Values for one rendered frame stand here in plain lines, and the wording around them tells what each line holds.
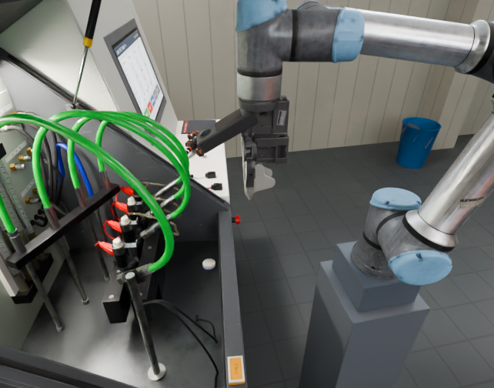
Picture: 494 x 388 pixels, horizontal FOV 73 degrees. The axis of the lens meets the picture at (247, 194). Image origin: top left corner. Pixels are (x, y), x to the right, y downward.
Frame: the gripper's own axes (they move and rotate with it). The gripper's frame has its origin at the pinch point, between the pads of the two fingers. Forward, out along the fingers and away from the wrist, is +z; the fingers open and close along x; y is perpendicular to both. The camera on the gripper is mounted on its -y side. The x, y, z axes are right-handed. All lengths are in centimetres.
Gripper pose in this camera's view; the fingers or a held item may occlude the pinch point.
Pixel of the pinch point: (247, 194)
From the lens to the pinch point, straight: 69.1
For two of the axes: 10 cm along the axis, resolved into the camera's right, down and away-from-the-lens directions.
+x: -1.0, -5.5, 8.3
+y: 10.0, -0.5, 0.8
